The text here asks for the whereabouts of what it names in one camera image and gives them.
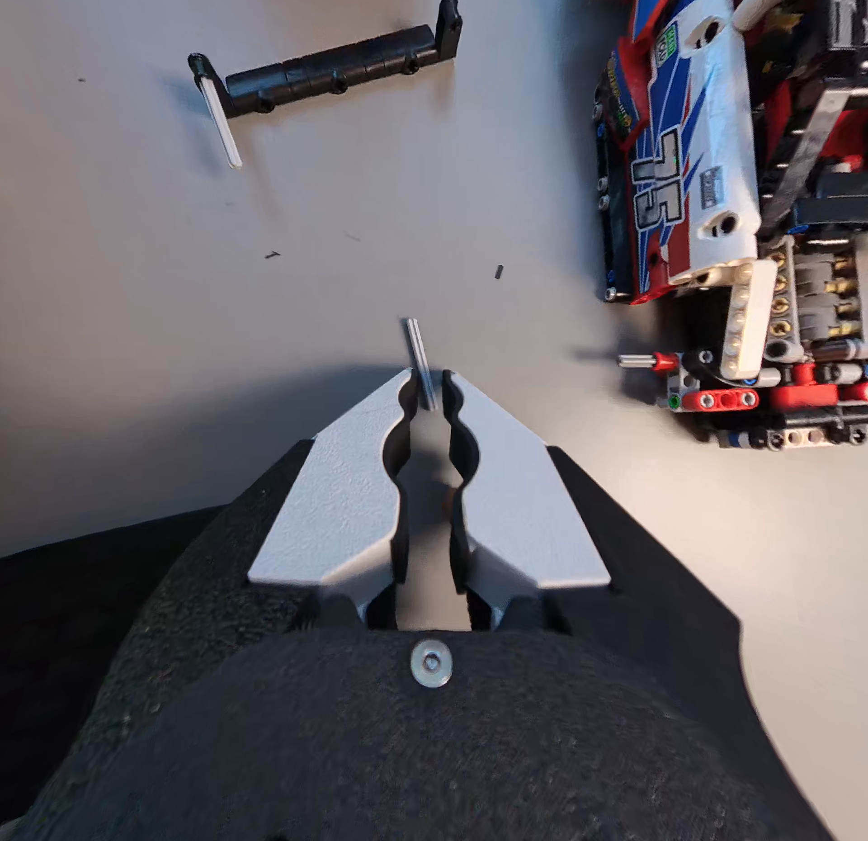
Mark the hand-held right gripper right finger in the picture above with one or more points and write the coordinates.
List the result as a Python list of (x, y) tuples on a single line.
[(522, 508)]

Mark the grey lego axle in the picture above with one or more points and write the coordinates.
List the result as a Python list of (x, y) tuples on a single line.
[(417, 352)]

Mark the red white lego race car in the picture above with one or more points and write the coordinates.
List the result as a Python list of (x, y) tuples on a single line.
[(705, 142)]

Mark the black lego beam assembly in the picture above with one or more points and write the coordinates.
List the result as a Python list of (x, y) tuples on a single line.
[(339, 68)]

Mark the black cloth pad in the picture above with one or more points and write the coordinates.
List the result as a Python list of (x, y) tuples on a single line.
[(68, 617)]

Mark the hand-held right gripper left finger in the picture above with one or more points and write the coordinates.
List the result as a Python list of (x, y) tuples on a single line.
[(339, 495)]

